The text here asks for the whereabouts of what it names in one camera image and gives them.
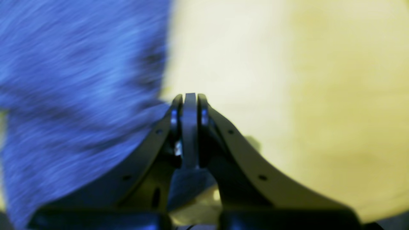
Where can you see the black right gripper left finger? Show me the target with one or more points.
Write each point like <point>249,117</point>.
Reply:
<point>135,192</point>

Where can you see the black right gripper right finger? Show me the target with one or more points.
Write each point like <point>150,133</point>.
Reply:
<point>254,194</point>

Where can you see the grey long-sleeve T-shirt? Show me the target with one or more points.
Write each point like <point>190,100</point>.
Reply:
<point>80,85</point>

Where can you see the yellow table cloth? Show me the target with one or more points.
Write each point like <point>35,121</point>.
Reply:
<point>321,84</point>

